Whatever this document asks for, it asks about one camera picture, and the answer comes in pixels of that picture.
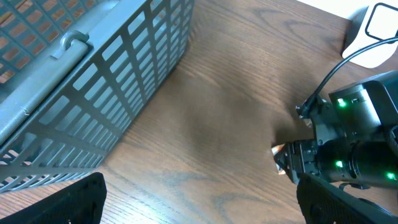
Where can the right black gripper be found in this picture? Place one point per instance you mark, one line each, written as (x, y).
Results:
(298, 158)

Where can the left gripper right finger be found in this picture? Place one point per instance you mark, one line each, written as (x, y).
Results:
(321, 202)

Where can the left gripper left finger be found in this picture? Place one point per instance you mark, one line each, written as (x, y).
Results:
(81, 202)

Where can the orange tissue pack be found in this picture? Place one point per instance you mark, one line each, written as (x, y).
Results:
(276, 150)

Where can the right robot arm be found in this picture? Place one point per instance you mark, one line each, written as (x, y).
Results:
(355, 137)

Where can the white barcode scanner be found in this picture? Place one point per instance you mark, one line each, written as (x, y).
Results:
(371, 24)

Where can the grey plastic basket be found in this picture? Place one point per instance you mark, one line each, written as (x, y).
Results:
(74, 76)

